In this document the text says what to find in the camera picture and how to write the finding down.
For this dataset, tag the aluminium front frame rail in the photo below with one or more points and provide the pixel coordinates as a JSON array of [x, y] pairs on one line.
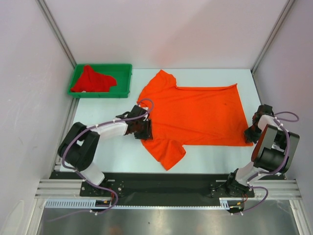
[[68, 189]]

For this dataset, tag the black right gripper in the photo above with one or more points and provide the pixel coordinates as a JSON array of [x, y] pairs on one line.
[[249, 136]]

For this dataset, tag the right aluminium corner post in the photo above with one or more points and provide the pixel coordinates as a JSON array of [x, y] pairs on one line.
[[275, 30]]

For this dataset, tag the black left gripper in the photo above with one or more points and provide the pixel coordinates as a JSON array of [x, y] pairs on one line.
[[147, 134]]

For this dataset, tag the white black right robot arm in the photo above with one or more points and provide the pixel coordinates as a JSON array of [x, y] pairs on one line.
[[274, 150]]

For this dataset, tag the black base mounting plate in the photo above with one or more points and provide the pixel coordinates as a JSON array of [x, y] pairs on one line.
[[159, 185]]

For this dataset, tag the left aluminium corner post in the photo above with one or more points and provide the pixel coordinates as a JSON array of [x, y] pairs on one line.
[[56, 30]]

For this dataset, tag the green plastic tray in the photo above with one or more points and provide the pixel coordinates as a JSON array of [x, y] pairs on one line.
[[121, 72]]

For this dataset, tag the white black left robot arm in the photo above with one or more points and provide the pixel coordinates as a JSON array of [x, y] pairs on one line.
[[78, 148]]

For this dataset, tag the orange t shirt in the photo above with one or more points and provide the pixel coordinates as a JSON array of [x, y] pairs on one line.
[[183, 116]]

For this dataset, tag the aluminium corner post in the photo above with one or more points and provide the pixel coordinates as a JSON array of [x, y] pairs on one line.
[[275, 30], [56, 30]]

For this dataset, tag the grey slotted cable duct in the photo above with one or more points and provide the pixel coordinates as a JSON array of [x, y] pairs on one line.
[[140, 202]]

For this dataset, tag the red t shirt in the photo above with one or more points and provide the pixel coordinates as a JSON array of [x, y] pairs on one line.
[[92, 81]]

